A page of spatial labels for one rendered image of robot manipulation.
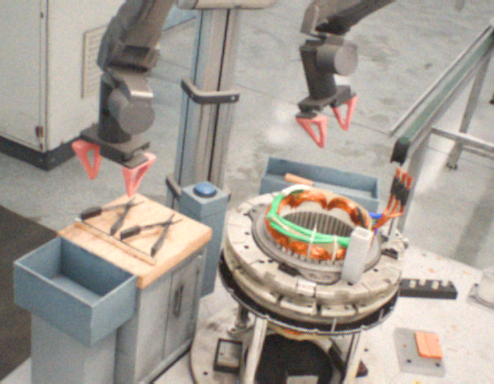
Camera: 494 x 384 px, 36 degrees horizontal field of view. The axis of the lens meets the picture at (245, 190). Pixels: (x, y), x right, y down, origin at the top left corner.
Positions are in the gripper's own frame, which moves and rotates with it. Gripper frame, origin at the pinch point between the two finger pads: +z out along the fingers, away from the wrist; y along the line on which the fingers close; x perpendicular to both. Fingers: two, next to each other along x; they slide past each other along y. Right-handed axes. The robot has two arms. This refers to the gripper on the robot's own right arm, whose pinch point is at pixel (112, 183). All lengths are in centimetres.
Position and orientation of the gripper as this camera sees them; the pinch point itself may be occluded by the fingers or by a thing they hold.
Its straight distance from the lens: 132.0
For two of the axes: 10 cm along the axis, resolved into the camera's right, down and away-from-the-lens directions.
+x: 5.1, -3.7, 7.8
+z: -1.4, 8.5, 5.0
